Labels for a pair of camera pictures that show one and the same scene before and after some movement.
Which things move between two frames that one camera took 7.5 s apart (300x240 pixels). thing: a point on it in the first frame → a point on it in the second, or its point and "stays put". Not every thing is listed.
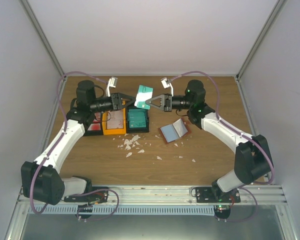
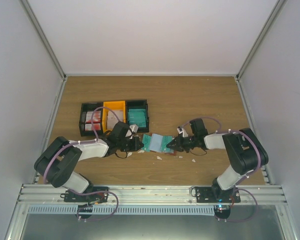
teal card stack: x=137 y=118 stays put
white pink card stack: x=115 y=119 stays put
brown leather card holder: x=174 y=131 → x=156 y=143
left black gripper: x=116 y=100 → x=136 y=140
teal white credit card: x=144 y=93 → x=165 y=140
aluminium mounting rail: x=176 y=195 stays put
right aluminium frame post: x=272 y=18 stays put
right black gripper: x=168 y=102 → x=179 y=148
